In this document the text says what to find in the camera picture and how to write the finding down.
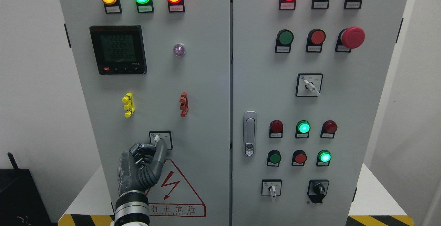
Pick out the grey black robotic hand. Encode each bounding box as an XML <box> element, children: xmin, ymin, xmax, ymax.
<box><xmin>117</xmin><ymin>135</ymin><xmax>167</xmax><ymax>196</ymax></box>

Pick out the white rotary selector switch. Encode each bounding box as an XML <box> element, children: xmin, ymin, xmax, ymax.
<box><xmin>261</xmin><ymin>179</ymin><xmax>282</xmax><ymax>199</ymax></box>
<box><xmin>148</xmin><ymin>131</ymin><xmax>173</xmax><ymax>151</ymax></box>
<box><xmin>296</xmin><ymin>73</ymin><xmax>324</xmax><ymax>97</ymax></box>

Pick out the yellow indicator light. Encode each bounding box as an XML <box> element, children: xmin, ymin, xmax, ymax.
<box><xmin>102</xmin><ymin>0</ymin><xmax>122</xmax><ymax>14</ymax></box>

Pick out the red electric hazard warning sticker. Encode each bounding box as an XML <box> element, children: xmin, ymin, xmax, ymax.
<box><xmin>145</xmin><ymin>158</ymin><xmax>206</xmax><ymax>218</ymax></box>

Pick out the yellow terminal connector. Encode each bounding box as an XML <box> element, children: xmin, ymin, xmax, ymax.
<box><xmin>122</xmin><ymin>92</ymin><xmax>135</xmax><ymax>118</ymax></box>

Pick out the red terminal connector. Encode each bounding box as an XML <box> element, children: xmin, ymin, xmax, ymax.
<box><xmin>179</xmin><ymin>92</ymin><xmax>189</xmax><ymax>117</ymax></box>

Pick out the grey left cabinet door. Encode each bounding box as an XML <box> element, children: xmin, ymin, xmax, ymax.
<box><xmin>60</xmin><ymin>0</ymin><xmax>230</xmax><ymax>226</ymax></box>

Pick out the grey cabinet door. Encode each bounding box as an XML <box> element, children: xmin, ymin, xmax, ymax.
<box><xmin>60</xmin><ymin>0</ymin><xmax>230</xmax><ymax>226</ymax></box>
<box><xmin>231</xmin><ymin>0</ymin><xmax>406</xmax><ymax>226</ymax></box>

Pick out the black digital power meter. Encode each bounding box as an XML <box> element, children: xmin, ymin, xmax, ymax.
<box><xmin>89</xmin><ymin>25</ymin><xmax>147</xmax><ymax>75</ymax></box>

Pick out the black box with antenna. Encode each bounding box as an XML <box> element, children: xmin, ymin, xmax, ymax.
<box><xmin>0</xmin><ymin>153</ymin><xmax>52</xmax><ymax>226</ymax></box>

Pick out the small clear purple lamp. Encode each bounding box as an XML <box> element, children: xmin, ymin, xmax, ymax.
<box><xmin>173</xmin><ymin>43</ymin><xmax>185</xmax><ymax>57</ymax></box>

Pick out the small green push button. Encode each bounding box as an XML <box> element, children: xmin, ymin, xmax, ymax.
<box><xmin>267</xmin><ymin>150</ymin><xmax>281</xmax><ymax>167</ymax></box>

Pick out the dark red indicator light left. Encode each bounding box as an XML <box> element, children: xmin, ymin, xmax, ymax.
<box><xmin>269</xmin><ymin>120</ymin><xmax>284</xmax><ymax>138</ymax></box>

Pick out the dark red indicator light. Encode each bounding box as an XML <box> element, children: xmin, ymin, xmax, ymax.
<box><xmin>321</xmin><ymin>120</ymin><xmax>338</xmax><ymax>139</ymax></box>
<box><xmin>269</xmin><ymin>120</ymin><xmax>284</xmax><ymax>138</ymax></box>

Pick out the small red push button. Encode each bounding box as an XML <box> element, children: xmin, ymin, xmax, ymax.
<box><xmin>291</xmin><ymin>150</ymin><xmax>307</xmax><ymax>167</ymax></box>

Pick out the lit green indicator light middle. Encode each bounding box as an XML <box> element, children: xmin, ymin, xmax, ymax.
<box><xmin>295</xmin><ymin>120</ymin><xmax>311</xmax><ymax>139</ymax></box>

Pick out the lit green push button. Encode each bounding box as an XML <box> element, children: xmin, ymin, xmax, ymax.
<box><xmin>316</xmin><ymin>150</ymin><xmax>332</xmax><ymax>167</ymax></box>

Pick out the dark red indicator light right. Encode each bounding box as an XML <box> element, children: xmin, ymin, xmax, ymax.
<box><xmin>321</xmin><ymin>120</ymin><xmax>338</xmax><ymax>139</ymax></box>

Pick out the green push button second row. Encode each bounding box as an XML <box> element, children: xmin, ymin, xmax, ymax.
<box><xmin>274</xmin><ymin>29</ymin><xmax>294</xmax><ymax>54</ymax></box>

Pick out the grey right cabinet door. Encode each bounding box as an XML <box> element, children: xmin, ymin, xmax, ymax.
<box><xmin>231</xmin><ymin>0</ymin><xmax>406</xmax><ymax>226</ymax></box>

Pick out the red push button second row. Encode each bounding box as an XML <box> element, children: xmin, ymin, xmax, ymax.
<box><xmin>305</xmin><ymin>29</ymin><xmax>326</xmax><ymax>53</ymax></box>

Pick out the white platform with hazard stripes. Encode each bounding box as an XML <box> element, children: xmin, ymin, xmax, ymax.
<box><xmin>57</xmin><ymin>165</ymin><xmax>414</xmax><ymax>226</ymax></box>

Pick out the red emergency stop mushroom button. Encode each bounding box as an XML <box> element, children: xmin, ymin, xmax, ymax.
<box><xmin>335</xmin><ymin>26</ymin><xmax>366</xmax><ymax>53</ymax></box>

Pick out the silver cabinet door handle lock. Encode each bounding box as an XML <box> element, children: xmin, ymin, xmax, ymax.
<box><xmin>243</xmin><ymin>111</ymin><xmax>257</xmax><ymax>156</ymax></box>

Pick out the black rotary knob switch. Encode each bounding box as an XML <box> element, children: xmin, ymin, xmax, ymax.
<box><xmin>307</xmin><ymin>179</ymin><xmax>329</xmax><ymax>204</ymax></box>

